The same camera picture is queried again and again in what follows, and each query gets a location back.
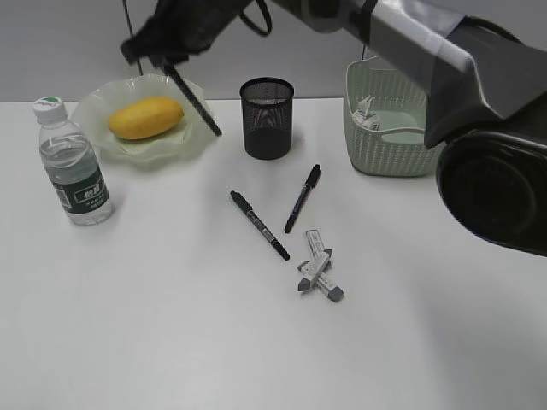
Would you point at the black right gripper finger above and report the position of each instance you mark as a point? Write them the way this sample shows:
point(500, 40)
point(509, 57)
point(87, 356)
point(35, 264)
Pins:
point(148, 47)
point(171, 60)

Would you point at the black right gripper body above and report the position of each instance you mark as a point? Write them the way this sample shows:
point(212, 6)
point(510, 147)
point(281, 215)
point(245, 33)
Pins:
point(190, 27)

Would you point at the black marker pen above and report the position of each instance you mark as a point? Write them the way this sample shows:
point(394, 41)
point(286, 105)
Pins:
point(196, 104)
point(309, 185)
point(250, 214)

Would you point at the yellow mango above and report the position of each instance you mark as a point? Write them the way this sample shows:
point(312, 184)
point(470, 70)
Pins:
point(146, 118)

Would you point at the clear water bottle green label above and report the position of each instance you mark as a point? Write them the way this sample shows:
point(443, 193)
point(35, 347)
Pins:
point(71, 164)

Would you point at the waste paper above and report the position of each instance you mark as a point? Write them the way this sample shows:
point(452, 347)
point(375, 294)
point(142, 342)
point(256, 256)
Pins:
point(364, 117)

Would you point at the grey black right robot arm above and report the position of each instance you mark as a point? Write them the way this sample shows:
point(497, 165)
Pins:
point(486, 105)

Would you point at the pale green wavy glass plate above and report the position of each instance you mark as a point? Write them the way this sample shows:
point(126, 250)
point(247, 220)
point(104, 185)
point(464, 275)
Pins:
point(92, 115)

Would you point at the black mesh pen holder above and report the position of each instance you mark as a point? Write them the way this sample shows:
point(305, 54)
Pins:
point(267, 117)

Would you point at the pale green woven plastic basket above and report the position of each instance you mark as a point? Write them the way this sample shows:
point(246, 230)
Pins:
point(397, 149)

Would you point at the grey white eraser upper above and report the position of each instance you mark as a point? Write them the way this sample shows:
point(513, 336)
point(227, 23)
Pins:
point(311, 270)

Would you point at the grey white eraser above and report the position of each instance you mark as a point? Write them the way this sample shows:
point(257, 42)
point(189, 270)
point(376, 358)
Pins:
point(327, 287)
point(311, 270)

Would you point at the grey white eraser lower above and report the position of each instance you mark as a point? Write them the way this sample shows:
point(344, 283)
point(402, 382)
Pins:
point(327, 287)

